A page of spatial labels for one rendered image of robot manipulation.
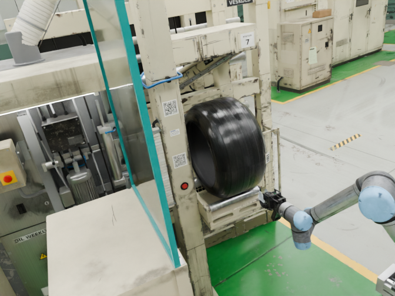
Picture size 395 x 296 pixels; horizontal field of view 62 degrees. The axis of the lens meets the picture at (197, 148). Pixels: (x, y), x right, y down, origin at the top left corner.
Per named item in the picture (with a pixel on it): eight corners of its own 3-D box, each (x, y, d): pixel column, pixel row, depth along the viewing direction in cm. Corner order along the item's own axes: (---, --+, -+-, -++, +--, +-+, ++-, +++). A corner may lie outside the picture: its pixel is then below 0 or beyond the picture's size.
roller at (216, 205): (208, 210, 179) (204, 204, 182) (208, 214, 182) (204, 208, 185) (261, 189, 190) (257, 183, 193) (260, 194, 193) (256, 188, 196)
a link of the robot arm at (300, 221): (301, 236, 139) (297, 219, 136) (284, 225, 148) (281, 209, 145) (315, 228, 141) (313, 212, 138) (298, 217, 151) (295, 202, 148)
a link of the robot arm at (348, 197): (384, 155, 130) (297, 207, 163) (381, 168, 122) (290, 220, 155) (405, 175, 130) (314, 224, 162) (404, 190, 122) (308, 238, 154)
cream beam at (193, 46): (163, 70, 176) (158, 43, 170) (150, 64, 197) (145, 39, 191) (258, 49, 195) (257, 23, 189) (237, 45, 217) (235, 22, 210)
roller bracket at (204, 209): (208, 224, 179) (206, 209, 174) (181, 190, 212) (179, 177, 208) (213, 221, 180) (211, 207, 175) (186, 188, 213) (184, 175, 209)
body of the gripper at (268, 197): (274, 187, 162) (290, 196, 151) (275, 202, 165) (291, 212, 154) (261, 192, 160) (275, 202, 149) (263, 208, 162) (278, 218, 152)
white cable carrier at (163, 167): (168, 208, 179) (151, 128, 159) (166, 203, 184) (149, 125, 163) (176, 205, 181) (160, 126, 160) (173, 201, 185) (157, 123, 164)
